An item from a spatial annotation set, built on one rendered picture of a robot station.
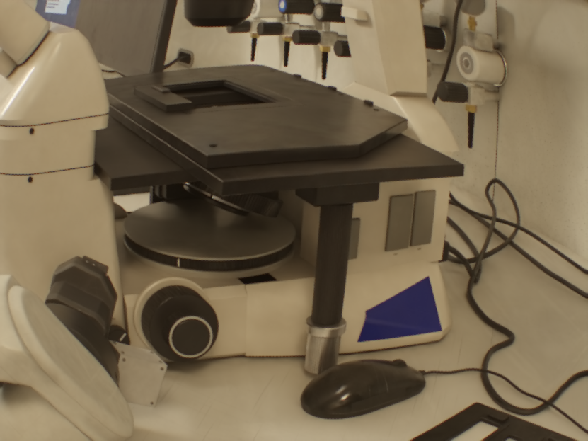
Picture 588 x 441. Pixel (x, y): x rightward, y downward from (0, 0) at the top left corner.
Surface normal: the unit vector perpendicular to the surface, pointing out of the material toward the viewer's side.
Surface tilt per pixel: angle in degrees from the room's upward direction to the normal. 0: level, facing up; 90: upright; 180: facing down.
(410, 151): 0
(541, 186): 90
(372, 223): 90
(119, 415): 54
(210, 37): 90
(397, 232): 90
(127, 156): 0
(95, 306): 20
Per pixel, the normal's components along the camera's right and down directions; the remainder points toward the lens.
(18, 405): -0.32, -0.43
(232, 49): -0.88, 0.09
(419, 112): 0.29, -0.68
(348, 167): 0.06, -0.95
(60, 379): 0.82, -0.03
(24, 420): -0.17, -0.20
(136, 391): 0.54, 0.32
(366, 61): -0.87, 0.33
